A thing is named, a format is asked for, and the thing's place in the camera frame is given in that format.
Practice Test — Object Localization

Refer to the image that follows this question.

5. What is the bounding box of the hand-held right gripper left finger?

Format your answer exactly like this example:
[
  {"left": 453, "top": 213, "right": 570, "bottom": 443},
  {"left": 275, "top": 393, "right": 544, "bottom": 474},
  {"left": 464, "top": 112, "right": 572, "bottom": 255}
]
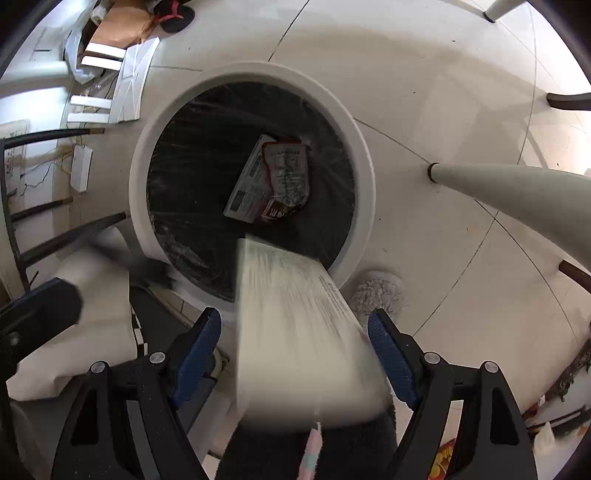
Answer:
[{"left": 51, "top": 306, "right": 223, "bottom": 480}]

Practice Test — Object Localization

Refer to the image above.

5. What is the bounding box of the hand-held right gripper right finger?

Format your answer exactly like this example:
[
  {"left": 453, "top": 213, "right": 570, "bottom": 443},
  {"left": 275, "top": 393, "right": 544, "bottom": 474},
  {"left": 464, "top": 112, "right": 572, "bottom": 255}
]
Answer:
[{"left": 368, "top": 308, "right": 539, "bottom": 480}]

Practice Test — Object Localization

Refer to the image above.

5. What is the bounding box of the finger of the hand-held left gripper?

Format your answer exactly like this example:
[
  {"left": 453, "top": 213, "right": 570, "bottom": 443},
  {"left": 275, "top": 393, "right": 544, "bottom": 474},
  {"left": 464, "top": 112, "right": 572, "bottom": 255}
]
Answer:
[{"left": 90, "top": 242, "right": 169, "bottom": 280}]

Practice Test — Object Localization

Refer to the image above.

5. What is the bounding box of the white cardboard box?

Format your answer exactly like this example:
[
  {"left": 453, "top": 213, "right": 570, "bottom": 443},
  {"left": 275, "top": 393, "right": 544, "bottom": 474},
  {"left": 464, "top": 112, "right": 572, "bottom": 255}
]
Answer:
[{"left": 235, "top": 234, "right": 391, "bottom": 424}]

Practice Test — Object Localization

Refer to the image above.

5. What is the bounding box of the white round trash bin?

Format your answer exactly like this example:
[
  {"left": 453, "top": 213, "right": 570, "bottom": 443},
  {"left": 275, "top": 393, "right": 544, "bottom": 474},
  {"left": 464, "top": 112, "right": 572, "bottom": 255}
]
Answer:
[{"left": 129, "top": 62, "right": 375, "bottom": 304}]

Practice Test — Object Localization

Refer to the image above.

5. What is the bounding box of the white cloth bag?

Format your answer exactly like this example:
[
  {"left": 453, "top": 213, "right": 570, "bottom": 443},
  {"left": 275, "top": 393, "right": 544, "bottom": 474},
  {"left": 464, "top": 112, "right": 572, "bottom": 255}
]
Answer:
[{"left": 6, "top": 230, "right": 141, "bottom": 402}]

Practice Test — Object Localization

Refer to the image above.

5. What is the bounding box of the grey fuzzy slipper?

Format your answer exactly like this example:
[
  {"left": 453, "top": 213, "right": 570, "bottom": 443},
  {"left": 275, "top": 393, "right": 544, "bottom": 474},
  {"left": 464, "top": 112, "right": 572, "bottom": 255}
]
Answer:
[{"left": 346, "top": 271, "right": 407, "bottom": 326}]

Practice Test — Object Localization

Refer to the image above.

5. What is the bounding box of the orange printed packet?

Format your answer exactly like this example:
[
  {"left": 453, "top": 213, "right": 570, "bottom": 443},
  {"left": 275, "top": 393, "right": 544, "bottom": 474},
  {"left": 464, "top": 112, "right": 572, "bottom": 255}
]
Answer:
[{"left": 428, "top": 438, "right": 459, "bottom": 480}]

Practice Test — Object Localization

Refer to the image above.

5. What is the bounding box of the white power strip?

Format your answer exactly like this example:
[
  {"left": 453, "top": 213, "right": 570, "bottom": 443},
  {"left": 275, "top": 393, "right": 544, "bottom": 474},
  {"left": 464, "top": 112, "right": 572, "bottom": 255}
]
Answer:
[{"left": 69, "top": 145, "right": 93, "bottom": 193}]

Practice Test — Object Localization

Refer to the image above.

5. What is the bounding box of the pink striped sock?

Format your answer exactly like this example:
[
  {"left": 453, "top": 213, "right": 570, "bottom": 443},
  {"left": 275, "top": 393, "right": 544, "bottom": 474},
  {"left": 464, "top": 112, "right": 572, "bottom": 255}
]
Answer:
[{"left": 299, "top": 422, "right": 322, "bottom": 480}]

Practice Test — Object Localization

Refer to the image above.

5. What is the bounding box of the white printed carton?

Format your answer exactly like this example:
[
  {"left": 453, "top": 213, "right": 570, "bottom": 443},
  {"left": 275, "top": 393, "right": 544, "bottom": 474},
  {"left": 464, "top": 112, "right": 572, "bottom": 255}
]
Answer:
[{"left": 223, "top": 134, "right": 278, "bottom": 224}]

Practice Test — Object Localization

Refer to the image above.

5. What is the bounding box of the red snack packet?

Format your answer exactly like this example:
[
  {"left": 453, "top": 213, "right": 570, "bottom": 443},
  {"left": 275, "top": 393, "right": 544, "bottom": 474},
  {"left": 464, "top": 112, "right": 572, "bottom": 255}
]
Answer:
[{"left": 259, "top": 137, "right": 310, "bottom": 224}]

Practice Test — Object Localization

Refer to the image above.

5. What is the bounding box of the white foam board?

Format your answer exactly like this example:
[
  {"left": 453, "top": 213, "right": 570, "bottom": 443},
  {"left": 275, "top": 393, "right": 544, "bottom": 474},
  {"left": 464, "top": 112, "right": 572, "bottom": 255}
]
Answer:
[{"left": 109, "top": 38, "right": 160, "bottom": 124}]

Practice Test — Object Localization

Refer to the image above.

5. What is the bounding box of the dark wooden chair leg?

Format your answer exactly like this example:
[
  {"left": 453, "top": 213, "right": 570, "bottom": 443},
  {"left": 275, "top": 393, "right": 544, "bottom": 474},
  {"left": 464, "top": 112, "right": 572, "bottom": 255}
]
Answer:
[
  {"left": 558, "top": 259, "right": 591, "bottom": 292},
  {"left": 547, "top": 92, "right": 591, "bottom": 112}
]

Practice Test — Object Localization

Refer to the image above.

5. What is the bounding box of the white conical table leg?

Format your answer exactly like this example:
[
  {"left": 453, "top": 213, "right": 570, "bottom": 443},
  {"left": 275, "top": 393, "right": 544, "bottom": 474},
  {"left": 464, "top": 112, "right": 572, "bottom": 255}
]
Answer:
[{"left": 427, "top": 162, "right": 591, "bottom": 259}]

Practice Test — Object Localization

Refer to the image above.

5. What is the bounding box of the brown cardboard sheet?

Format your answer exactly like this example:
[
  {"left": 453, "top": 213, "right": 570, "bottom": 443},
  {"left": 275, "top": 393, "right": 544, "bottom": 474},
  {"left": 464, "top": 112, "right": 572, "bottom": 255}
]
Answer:
[{"left": 83, "top": 0, "right": 155, "bottom": 57}]

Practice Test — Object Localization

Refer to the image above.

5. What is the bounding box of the white chair leg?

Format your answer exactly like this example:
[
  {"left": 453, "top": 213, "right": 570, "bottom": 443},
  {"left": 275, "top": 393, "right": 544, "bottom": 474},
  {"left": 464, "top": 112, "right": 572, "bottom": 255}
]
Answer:
[{"left": 482, "top": 0, "right": 533, "bottom": 24}]

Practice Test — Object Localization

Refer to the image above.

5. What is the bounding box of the black metal chair frame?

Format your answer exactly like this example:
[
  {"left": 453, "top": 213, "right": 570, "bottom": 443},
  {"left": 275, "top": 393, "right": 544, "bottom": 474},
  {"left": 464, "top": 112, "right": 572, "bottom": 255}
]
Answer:
[{"left": 0, "top": 127, "right": 131, "bottom": 292}]

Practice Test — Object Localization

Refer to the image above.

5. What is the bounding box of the black slipper red strap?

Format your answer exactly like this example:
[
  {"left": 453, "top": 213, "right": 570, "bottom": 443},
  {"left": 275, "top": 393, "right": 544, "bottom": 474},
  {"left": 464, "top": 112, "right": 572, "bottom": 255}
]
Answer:
[{"left": 152, "top": 0, "right": 197, "bottom": 34}]

